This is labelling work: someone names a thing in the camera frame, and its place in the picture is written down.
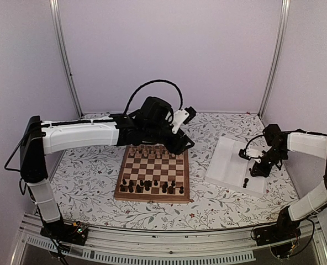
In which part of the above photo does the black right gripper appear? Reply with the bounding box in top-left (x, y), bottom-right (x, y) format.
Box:
top-left (251, 147), bottom-right (288, 178)

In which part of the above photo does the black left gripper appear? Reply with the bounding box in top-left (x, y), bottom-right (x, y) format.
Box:
top-left (144, 120), bottom-right (195, 155)

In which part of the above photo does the wooden chess board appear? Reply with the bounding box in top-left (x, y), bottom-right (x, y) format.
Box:
top-left (114, 145), bottom-right (190, 204)

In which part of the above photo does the white plastic compartment tray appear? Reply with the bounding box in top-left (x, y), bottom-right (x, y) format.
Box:
top-left (204, 136), bottom-right (267, 198)

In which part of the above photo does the dark wooden king piece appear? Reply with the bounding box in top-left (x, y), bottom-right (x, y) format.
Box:
top-left (144, 183), bottom-right (151, 191)

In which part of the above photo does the dark chess piece corner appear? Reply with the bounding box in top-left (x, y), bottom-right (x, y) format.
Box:
top-left (120, 179), bottom-right (127, 192)

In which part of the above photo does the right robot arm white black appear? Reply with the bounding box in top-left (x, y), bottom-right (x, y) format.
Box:
top-left (239, 124), bottom-right (327, 241)

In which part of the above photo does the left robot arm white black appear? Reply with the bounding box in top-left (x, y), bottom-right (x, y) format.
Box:
top-left (14, 96), bottom-right (197, 240)

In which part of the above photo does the light knight piece left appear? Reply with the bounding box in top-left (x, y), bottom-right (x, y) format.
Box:
top-left (136, 146), bottom-right (142, 154)

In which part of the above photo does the light rook far left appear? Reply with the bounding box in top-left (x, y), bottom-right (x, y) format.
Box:
top-left (129, 147), bottom-right (135, 156)

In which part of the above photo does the floral patterned table mat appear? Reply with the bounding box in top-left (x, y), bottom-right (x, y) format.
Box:
top-left (41, 112), bottom-right (298, 231)

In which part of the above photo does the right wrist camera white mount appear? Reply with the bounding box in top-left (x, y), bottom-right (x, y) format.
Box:
top-left (239, 148), bottom-right (263, 160)

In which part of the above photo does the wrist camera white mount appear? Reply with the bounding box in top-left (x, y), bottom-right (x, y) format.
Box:
top-left (171, 107), bottom-right (197, 134)
top-left (239, 148), bottom-right (263, 160)

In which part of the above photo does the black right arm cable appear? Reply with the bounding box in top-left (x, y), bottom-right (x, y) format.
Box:
top-left (245, 134), bottom-right (266, 152)

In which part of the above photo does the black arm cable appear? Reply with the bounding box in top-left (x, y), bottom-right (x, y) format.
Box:
top-left (123, 79), bottom-right (185, 115)
top-left (245, 134), bottom-right (266, 152)

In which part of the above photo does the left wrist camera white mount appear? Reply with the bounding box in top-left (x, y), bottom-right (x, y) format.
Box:
top-left (171, 107), bottom-right (197, 134)

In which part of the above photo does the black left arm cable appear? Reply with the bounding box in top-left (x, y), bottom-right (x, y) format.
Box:
top-left (123, 79), bottom-right (185, 115)

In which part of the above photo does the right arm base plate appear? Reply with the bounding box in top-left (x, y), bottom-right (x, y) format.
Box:
top-left (251, 221), bottom-right (301, 259)

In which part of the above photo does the front aluminium rail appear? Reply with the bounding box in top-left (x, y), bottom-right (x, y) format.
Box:
top-left (11, 214), bottom-right (327, 264)

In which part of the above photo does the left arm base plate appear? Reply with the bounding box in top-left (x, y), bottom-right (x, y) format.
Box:
top-left (40, 219), bottom-right (88, 246)

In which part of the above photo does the right aluminium frame post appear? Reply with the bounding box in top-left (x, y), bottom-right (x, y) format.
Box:
top-left (258, 0), bottom-right (291, 119)

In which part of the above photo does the aluminium frame post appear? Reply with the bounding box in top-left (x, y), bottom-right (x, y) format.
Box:
top-left (49, 0), bottom-right (83, 117)
top-left (258, 0), bottom-right (291, 119)

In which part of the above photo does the left aluminium frame post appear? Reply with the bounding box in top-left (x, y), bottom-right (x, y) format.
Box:
top-left (49, 0), bottom-right (83, 117)

